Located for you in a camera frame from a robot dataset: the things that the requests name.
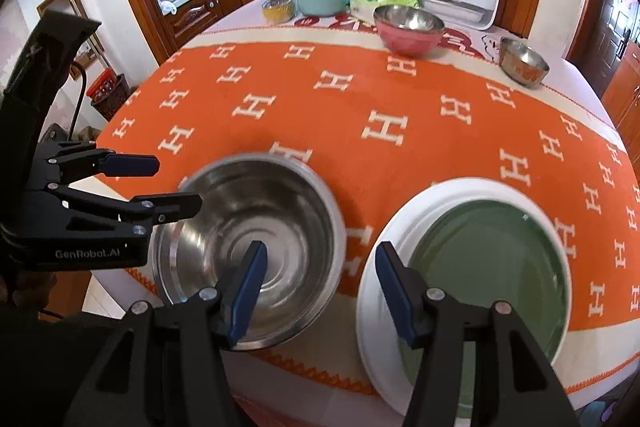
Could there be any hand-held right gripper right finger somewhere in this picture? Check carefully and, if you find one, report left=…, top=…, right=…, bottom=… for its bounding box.
left=375, top=242, right=581, bottom=427

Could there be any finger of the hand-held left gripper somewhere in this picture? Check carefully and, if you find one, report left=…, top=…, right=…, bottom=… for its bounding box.
left=30, top=182, right=203, bottom=238
left=30, top=139, right=161, bottom=188

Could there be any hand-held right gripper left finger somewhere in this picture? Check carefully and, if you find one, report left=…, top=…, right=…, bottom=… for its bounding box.
left=64, top=241, right=268, bottom=427

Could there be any white plate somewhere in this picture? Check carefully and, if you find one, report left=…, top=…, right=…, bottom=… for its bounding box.
left=356, top=177, right=573, bottom=418

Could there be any large steel bowl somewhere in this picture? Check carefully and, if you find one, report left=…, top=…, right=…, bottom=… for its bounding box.
left=150, top=153, right=348, bottom=353

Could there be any gold-sided steel bowl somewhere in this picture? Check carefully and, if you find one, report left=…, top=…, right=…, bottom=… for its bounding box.
left=499, top=37, right=551, bottom=88

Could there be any pink-sided steel bowl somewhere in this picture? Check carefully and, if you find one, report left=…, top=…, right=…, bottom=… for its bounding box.
left=373, top=4, right=446, bottom=58

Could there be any wooden kitchen cabinet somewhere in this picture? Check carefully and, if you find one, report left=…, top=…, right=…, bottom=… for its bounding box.
left=160, top=0, right=241, bottom=48

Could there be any orange patterned blanket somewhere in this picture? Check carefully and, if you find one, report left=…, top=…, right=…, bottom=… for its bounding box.
left=95, top=27, right=640, bottom=398

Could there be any yellow small bowl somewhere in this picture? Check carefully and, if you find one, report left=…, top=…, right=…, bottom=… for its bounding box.
left=262, top=0, right=298, bottom=24

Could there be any dark wooden door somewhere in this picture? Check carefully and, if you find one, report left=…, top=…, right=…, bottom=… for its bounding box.
left=567, top=0, right=640, bottom=78

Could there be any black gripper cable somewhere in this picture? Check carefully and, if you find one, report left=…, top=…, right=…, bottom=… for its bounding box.
left=67, top=62, right=88, bottom=142

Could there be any large wooden picture frame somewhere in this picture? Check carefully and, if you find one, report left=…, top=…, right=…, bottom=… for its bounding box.
left=37, top=0, right=106, bottom=58

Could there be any wooden wall cabinet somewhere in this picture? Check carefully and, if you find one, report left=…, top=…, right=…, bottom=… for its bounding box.
left=600, top=52, right=640, bottom=148

